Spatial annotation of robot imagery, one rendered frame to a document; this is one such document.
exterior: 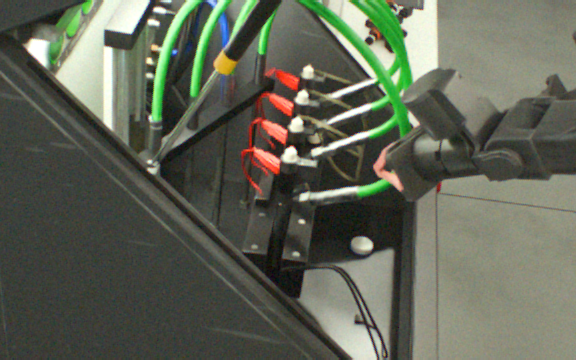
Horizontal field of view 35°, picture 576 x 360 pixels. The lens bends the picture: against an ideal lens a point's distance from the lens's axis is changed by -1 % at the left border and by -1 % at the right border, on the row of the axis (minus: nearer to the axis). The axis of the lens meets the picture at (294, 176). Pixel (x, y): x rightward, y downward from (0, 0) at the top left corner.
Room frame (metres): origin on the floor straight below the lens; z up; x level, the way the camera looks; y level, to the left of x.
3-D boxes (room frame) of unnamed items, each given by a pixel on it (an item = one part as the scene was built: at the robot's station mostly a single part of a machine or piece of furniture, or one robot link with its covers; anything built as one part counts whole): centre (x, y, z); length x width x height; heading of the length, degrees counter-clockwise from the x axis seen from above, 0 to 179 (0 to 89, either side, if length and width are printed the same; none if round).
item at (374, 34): (1.81, -0.16, 1.01); 0.23 x 0.11 x 0.06; 179
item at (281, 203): (1.08, 0.00, 1.03); 0.05 x 0.03 x 0.21; 89
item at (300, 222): (1.20, 0.01, 0.91); 0.34 x 0.10 x 0.15; 179
